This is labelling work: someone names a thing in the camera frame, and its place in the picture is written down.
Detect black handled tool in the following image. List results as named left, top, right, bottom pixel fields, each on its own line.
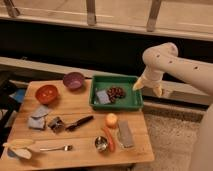
left=65, top=115, right=94, bottom=131

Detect orange red pepper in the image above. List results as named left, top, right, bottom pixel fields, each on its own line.
left=101, top=127, right=115, bottom=152

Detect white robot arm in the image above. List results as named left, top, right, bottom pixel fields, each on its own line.
left=133, top=42, right=213, bottom=171

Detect green plastic tray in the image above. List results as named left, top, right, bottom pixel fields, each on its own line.
left=89, top=75, right=143, bottom=111

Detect red bowl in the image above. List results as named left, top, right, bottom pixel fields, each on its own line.
left=35, top=85, right=59, bottom=105

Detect yellow banana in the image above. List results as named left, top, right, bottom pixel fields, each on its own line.
left=3, top=139, right=35, bottom=149

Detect dark red grapes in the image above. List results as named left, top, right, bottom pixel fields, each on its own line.
left=107, top=87, right=126, bottom=103

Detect orange ball fruit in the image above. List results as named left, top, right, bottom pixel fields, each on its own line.
left=105, top=113, right=118, bottom=128

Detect grey sponge block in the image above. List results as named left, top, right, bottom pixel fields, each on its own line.
left=118, top=121, right=134, bottom=148

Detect blue grey cloth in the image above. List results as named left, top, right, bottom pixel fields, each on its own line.
left=28, top=105, right=50, bottom=130

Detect metal fork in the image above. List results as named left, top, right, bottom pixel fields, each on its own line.
left=40, top=145, right=73, bottom=151

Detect purple bowl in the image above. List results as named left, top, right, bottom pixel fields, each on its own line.
left=63, top=72, right=85, bottom=90

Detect small dark metal object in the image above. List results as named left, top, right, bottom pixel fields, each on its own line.
left=48, top=117, right=65, bottom=133

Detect metal cup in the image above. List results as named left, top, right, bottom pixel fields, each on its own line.
left=95, top=136, right=108, bottom=152

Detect grey cloth in tray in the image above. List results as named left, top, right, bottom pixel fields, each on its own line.
left=96, top=90, right=110, bottom=104

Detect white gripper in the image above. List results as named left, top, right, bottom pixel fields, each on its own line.
left=132, top=66, right=163, bottom=97

